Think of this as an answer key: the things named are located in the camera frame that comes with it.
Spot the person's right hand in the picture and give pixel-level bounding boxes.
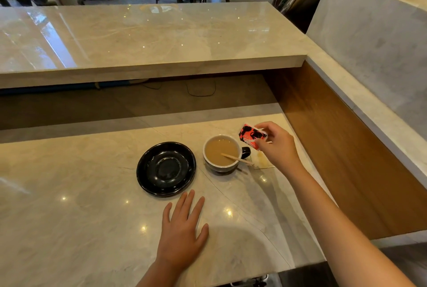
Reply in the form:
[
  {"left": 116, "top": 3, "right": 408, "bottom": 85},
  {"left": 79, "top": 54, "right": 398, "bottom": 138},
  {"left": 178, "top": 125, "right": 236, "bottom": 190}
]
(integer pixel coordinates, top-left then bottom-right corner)
[{"left": 254, "top": 121, "right": 303, "bottom": 177}]

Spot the person's left hand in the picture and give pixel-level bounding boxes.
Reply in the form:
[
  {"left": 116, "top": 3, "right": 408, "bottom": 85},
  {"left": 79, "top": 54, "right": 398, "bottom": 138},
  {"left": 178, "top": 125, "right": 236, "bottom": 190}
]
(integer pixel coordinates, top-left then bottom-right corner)
[{"left": 156, "top": 190, "right": 209, "bottom": 274}]

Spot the red black patterned sachet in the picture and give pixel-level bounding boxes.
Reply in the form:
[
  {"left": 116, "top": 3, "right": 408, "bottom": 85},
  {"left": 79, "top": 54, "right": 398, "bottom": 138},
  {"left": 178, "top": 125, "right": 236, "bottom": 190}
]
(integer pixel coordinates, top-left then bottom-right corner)
[{"left": 238, "top": 124, "right": 268, "bottom": 150}]

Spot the person's right forearm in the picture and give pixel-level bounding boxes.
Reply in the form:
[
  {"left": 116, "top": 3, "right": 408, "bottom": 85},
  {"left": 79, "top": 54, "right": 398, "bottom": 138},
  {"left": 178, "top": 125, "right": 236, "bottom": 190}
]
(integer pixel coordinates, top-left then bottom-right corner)
[{"left": 284, "top": 163, "right": 416, "bottom": 287}]

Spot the person's left forearm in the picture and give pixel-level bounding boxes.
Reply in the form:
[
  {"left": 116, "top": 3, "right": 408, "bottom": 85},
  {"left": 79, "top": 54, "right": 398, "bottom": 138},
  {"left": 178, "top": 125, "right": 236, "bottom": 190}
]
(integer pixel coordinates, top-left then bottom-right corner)
[{"left": 136, "top": 259, "right": 188, "bottom": 287}]

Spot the empty clear torn sachet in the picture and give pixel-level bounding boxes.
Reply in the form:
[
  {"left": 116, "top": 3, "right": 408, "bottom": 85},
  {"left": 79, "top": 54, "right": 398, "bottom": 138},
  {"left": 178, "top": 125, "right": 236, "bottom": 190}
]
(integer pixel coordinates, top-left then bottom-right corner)
[{"left": 253, "top": 151, "right": 275, "bottom": 169}]

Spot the wooden stir stick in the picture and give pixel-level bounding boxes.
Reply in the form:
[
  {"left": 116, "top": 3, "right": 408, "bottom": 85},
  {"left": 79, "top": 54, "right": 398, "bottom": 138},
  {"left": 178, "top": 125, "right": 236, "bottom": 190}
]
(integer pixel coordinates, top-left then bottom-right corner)
[{"left": 221, "top": 153, "right": 254, "bottom": 166}]

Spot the black glossy saucer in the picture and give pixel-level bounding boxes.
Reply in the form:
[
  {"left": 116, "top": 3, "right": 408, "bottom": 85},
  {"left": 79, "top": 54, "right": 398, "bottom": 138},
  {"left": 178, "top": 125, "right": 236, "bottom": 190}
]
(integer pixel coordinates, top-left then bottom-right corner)
[{"left": 136, "top": 142, "right": 197, "bottom": 197}]

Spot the light brown milky coffee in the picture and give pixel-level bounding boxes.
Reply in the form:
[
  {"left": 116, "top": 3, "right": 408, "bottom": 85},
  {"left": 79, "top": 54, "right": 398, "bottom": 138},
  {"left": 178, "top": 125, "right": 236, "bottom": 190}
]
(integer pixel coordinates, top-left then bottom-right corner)
[{"left": 205, "top": 138, "right": 239, "bottom": 167}]

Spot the black white shoe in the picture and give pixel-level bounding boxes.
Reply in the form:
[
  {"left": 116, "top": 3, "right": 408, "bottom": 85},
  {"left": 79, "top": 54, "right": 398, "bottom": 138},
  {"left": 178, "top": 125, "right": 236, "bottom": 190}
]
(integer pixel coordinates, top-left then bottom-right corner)
[{"left": 230, "top": 274, "right": 269, "bottom": 287}]

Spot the grey coffee cup black handle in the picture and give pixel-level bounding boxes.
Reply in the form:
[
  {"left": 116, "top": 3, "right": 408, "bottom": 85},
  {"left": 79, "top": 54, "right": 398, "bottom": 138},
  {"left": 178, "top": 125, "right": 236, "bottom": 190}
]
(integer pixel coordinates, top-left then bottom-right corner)
[{"left": 203, "top": 134, "right": 251, "bottom": 174}]

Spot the thin black cable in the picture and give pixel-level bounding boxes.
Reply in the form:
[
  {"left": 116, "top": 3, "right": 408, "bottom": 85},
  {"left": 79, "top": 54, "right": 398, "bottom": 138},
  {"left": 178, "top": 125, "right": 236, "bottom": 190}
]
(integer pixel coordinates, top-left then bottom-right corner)
[{"left": 185, "top": 78, "right": 217, "bottom": 97}]

